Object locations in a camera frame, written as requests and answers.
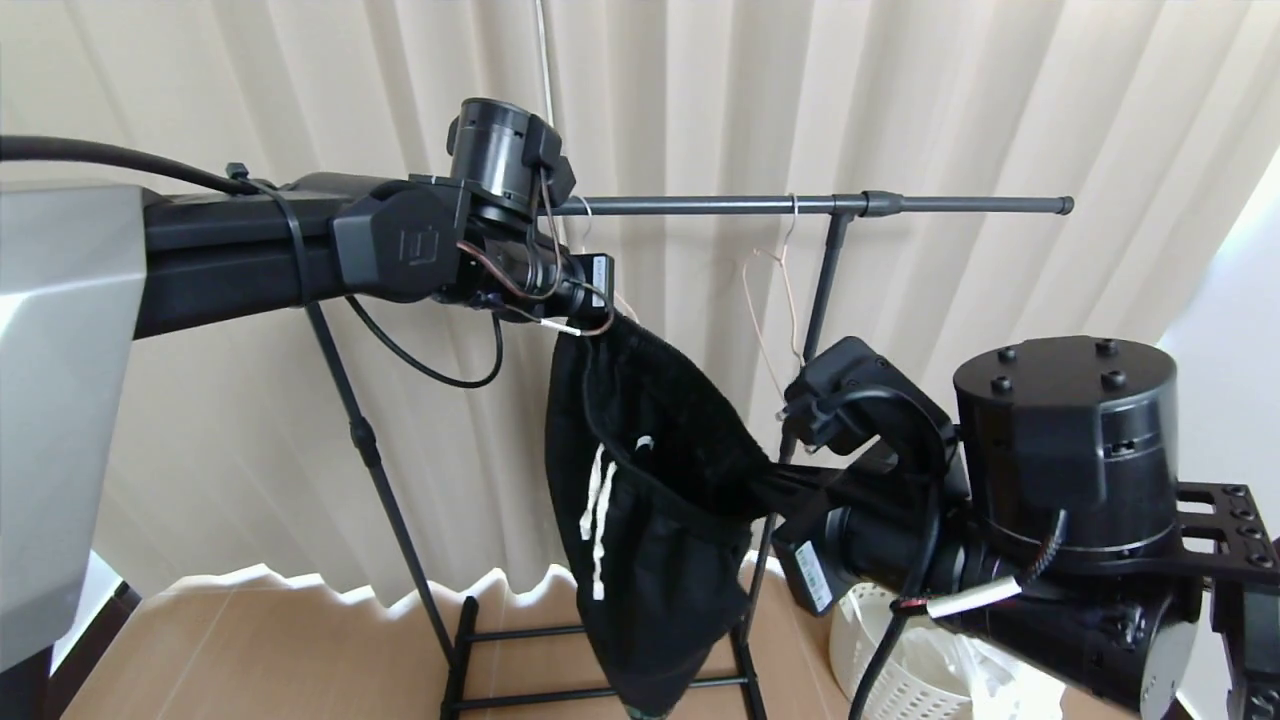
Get white laundry basket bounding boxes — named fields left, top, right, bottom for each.
left=828, top=580, right=1063, bottom=720

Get black clothes rack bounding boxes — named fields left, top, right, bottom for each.
left=303, top=192, right=1077, bottom=720

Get white printed t-shirt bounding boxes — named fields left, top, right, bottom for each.
left=898, top=624, right=1063, bottom=720

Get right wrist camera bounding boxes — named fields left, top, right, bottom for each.
left=782, top=336, right=958, bottom=473

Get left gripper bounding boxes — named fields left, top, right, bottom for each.
left=465, top=238, right=618, bottom=324

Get black cable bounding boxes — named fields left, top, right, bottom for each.
left=0, top=134, right=506, bottom=391
left=814, top=384, right=958, bottom=720

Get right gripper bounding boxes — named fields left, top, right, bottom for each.
left=774, top=498, right=1205, bottom=717

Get black drawstring shorts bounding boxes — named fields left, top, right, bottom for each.
left=544, top=308, right=793, bottom=717

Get pink clothes hanger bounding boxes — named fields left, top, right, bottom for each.
left=741, top=192, right=808, bottom=420
left=572, top=194, right=642, bottom=324

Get beige curtain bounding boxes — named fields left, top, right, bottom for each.
left=0, top=0, right=1280, bottom=613

